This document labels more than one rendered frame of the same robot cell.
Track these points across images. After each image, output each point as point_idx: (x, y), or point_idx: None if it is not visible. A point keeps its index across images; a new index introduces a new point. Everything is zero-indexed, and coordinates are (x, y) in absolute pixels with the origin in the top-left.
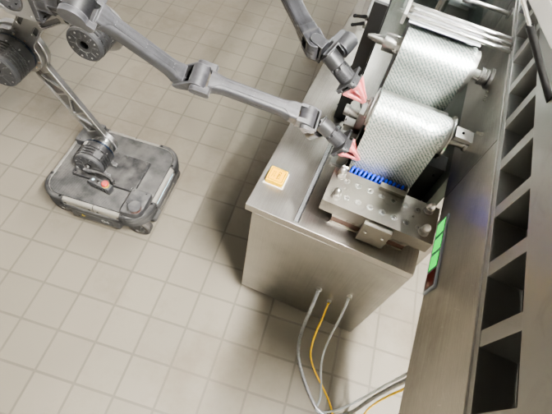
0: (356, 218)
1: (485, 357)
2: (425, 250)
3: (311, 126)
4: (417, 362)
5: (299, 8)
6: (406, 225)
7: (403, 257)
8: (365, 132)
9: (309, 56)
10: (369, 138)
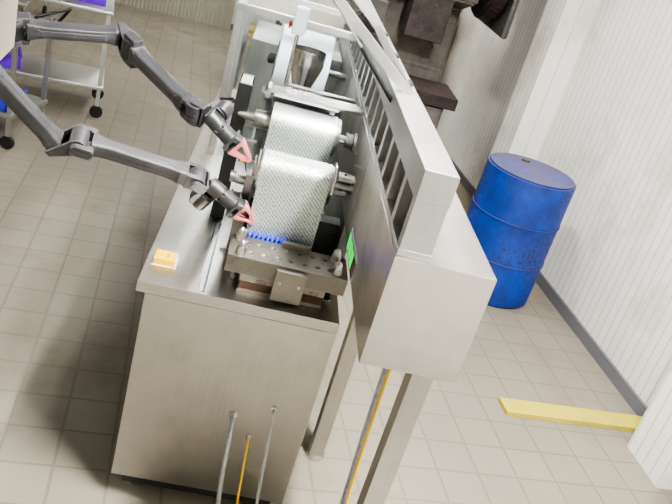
0: (266, 271)
1: (397, 225)
2: (343, 293)
3: (203, 182)
4: (360, 305)
5: (173, 83)
6: (318, 269)
7: (324, 312)
8: (258, 185)
9: (190, 120)
10: (262, 192)
